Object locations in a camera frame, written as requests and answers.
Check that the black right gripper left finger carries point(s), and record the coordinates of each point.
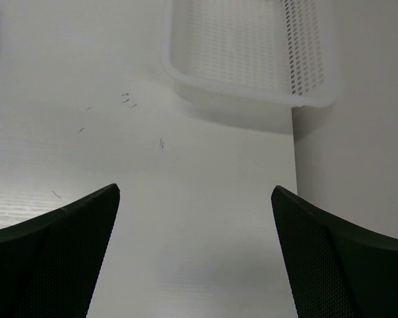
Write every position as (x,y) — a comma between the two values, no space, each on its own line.
(49,265)

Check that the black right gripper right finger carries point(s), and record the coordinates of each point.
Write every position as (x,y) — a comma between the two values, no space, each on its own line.
(335,268)

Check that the white plastic basket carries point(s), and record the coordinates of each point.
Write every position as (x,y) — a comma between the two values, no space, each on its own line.
(281,52)

